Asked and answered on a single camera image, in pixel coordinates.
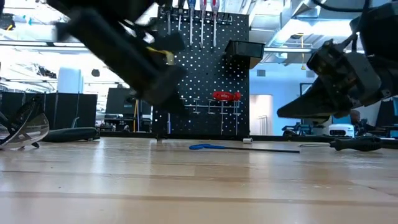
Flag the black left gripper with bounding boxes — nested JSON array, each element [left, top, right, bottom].
[[55, 9, 191, 118]]

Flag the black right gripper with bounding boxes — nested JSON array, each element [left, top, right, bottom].
[[276, 39, 390, 125]]

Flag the blue T-handle hex key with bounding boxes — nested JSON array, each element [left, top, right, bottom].
[[188, 143, 301, 154]]

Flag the small black screwdriver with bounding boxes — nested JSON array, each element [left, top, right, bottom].
[[297, 136, 384, 152]]

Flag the large blue handle screwdriver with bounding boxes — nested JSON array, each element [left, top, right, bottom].
[[164, 0, 173, 35]]

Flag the slim blue handle screwdriver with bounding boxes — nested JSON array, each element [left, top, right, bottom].
[[187, 0, 197, 46]]

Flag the small red handle screwdriver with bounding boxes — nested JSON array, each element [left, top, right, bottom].
[[199, 0, 208, 49]]

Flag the clear black-framed safety glasses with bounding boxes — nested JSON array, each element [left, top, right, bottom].
[[0, 95, 50, 151]]

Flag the white box device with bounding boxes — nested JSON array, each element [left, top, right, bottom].
[[328, 123, 355, 138]]

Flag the person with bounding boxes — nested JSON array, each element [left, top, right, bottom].
[[349, 109, 376, 132]]

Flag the yellow tape tag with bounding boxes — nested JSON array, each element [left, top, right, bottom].
[[146, 46, 175, 66]]

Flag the black metal pegboard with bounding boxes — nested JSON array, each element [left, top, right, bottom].
[[152, 7, 251, 140]]

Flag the black computer monitor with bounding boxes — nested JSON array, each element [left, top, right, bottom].
[[105, 87, 153, 115]]

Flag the ceiling light strip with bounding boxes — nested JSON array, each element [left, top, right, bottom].
[[264, 47, 313, 54], [0, 40, 91, 48]]

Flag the dark monitor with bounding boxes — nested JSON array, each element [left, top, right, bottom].
[[375, 98, 398, 138]]

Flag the black plastic pegboard bin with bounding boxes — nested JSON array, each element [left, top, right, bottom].
[[224, 39, 266, 69]]

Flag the black partition screen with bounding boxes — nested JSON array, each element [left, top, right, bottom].
[[0, 91, 99, 131]]

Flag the white round column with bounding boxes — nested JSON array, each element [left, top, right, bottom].
[[57, 66, 85, 94]]

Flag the black background rig frame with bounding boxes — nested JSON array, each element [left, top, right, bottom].
[[299, 82, 315, 96]]

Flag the yellow hanging cable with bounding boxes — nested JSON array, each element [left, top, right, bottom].
[[133, 98, 139, 132]]

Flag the yellow ceiling cord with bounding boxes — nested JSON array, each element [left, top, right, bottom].
[[297, 32, 308, 71]]

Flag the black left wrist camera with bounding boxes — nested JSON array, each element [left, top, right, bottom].
[[152, 30, 187, 53]]

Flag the silver ventilation duct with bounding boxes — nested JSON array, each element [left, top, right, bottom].
[[267, 0, 364, 47]]

